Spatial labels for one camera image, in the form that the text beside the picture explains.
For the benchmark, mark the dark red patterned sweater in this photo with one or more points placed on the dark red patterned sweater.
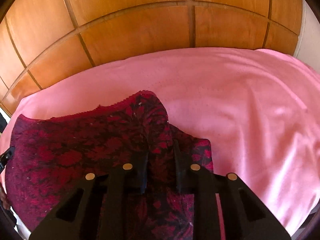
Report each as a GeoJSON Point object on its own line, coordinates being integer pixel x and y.
{"type": "Point", "coordinates": [52, 156]}

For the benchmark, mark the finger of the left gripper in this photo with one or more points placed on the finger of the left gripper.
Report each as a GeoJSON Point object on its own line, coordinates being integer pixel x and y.
{"type": "Point", "coordinates": [5, 157]}

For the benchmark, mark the person left hand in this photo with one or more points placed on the person left hand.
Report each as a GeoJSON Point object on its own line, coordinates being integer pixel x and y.
{"type": "Point", "coordinates": [4, 198]}

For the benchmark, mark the pink bed sheet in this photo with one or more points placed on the pink bed sheet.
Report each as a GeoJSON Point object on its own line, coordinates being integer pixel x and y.
{"type": "Point", "coordinates": [258, 108]}

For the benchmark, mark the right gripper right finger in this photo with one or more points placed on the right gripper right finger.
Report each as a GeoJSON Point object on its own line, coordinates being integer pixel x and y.
{"type": "Point", "coordinates": [224, 206]}

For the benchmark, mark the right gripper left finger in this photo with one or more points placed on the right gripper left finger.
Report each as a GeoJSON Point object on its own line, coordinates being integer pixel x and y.
{"type": "Point", "coordinates": [97, 207]}

